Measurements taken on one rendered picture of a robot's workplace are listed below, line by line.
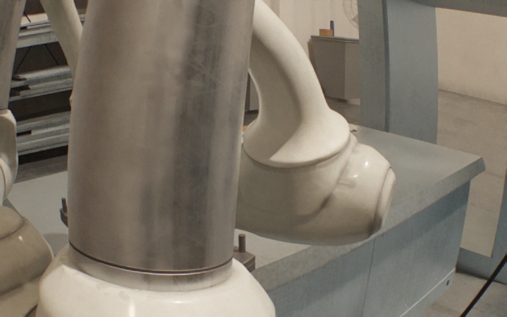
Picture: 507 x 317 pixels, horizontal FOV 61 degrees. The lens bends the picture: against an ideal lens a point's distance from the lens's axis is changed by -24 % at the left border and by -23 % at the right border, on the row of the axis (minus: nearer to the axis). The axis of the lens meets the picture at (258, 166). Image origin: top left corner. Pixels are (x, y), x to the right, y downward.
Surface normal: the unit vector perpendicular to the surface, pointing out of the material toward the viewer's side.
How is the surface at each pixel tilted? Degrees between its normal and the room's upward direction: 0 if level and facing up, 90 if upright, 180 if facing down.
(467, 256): 90
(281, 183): 102
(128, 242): 81
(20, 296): 17
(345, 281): 90
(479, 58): 90
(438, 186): 67
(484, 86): 90
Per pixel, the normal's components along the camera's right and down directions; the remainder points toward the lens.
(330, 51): -0.79, 0.23
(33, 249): 0.78, -0.59
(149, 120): 0.17, 0.13
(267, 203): -0.47, 0.43
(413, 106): 0.65, 0.21
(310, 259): 0.64, -0.19
